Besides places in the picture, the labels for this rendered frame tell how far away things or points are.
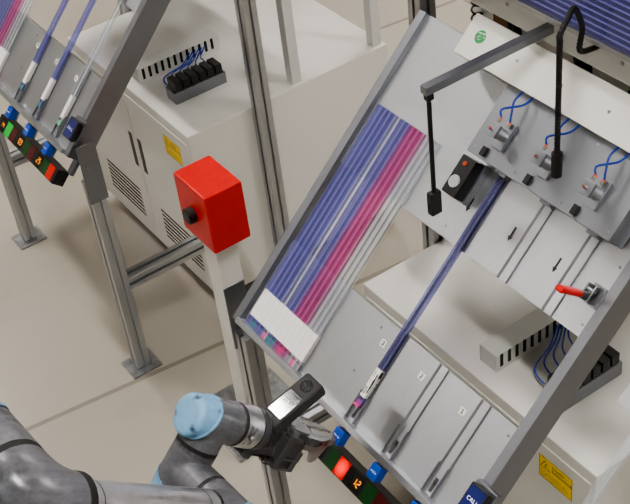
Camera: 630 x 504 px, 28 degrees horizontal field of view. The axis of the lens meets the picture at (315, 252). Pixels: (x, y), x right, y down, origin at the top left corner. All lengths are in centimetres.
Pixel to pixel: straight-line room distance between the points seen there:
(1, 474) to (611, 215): 100
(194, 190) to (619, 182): 109
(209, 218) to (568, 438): 93
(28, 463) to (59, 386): 181
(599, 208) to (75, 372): 191
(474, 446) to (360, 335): 33
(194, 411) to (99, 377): 152
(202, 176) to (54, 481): 122
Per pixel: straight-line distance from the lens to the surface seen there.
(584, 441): 239
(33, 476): 174
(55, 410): 348
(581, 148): 209
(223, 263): 293
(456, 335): 258
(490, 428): 213
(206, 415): 202
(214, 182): 279
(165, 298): 372
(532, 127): 215
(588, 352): 207
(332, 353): 236
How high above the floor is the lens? 242
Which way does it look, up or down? 40 degrees down
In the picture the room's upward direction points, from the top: 8 degrees counter-clockwise
